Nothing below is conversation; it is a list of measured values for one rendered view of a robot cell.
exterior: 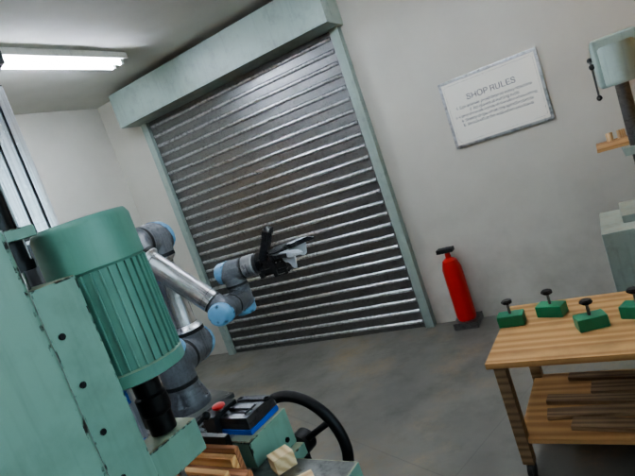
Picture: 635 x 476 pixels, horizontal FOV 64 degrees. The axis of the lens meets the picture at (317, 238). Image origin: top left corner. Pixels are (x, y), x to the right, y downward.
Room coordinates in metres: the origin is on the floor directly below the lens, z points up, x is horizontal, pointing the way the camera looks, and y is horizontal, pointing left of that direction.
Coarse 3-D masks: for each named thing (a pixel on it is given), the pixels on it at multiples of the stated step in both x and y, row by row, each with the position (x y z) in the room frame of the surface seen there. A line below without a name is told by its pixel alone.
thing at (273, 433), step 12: (276, 420) 1.09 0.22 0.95; (288, 420) 1.12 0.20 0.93; (264, 432) 1.06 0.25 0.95; (276, 432) 1.08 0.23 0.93; (288, 432) 1.11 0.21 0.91; (240, 444) 1.03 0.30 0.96; (252, 444) 1.02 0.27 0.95; (264, 444) 1.05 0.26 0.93; (276, 444) 1.07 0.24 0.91; (288, 444) 1.10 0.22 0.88; (252, 456) 1.02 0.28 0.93; (264, 456) 1.04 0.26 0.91
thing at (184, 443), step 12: (180, 420) 0.98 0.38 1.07; (192, 420) 0.96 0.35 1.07; (180, 432) 0.94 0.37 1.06; (192, 432) 0.96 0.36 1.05; (156, 444) 0.91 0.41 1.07; (168, 444) 0.91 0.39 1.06; (180, 444) 0.93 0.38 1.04; (192, 444) 0.95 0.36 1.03; (204, 444) 0.97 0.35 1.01; (156, 456) 0.88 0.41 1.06; (168, 456) 0.90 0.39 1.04; (180, 456) 0.92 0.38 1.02; (192, 456) 0.94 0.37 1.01; (156, 468) 0.88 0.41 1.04; (168, 468) 0.89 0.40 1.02; (180, 468) 0.91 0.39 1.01
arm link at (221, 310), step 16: (144, 240) 1.71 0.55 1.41; (160, 256) 1.68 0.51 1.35; (160, 272) 1.65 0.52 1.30; (176, 272) 1.65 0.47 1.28; (176, 288) 1.63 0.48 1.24; (192, 288) 1.62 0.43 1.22; (208, 288) 1.63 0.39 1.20; (208, 304) 1.60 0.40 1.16; (224, 304) 1.59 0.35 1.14; (240, 304) 1.65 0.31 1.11; (224, 320) 1.57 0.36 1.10
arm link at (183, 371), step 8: (184, 344) 1.72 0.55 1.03; (192, 344) 1.76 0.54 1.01; (192, 352) 1.73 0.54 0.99; (184, 360) 1.68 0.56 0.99; (192, 360) 1.71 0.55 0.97; (168, 368) 1.65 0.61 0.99; (176, 368) 1.66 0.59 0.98; (184, 368) 1.67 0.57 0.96; (192, 368) 1.70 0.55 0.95; (160, 376) 1.68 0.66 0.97; (168, 376) 1.65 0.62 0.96; (176, 376) 1.65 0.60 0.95; (184, 376) 1.66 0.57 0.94; (192, 376) 1.68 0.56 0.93; (168, 384) 1.66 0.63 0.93; (176, 384) 1.65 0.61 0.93
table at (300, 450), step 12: (300, 444) 1.11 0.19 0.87; (300, 456) 1.09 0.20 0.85; (252, 468) 1.02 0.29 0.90; (264, 468) 1.00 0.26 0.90; (300, 468) 0.96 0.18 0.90; (312, 468) 0.94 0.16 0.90; (324, 468) 0.93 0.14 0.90; (336, 468) 0.92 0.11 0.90; (348, 468) 0.90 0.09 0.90; (360, 468) 0.91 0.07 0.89
